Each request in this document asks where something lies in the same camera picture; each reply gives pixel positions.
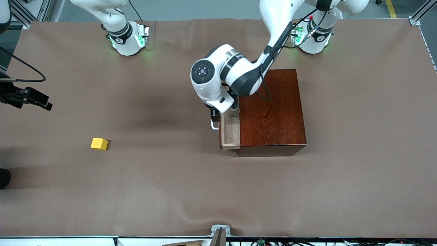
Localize light wood drawer white handle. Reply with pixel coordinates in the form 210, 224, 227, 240
211, 111, 241, 151

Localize yellow block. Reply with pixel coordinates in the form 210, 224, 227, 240
90, 137, 109, 151

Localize dark red wooden cabinet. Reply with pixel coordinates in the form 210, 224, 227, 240
238, 69, 307, 157

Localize black round object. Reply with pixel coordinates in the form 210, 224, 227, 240
0, 168, 11, 189

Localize brown table cloth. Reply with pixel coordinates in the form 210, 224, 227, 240
0, 18, 437, 238

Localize aluminium corner profile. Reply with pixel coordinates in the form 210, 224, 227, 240
409, 0, 437, 26

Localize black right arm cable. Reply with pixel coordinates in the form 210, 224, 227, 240
0, 45, 46, 83

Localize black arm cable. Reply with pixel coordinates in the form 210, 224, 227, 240
253, 9, 323, 100
0, 45, 46, 83

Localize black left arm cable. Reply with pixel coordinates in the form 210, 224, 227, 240
253, 9, 323, 100

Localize aluminium frame profiles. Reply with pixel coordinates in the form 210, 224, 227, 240
12, 0, 52, 29

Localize grey metal post bracket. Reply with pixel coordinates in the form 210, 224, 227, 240
211, 224, 231, 246

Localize thin black base cable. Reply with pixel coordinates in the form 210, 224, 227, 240
128, 0, 142, 22

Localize black cable bundle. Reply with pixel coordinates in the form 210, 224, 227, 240
251, 238, 437, 246

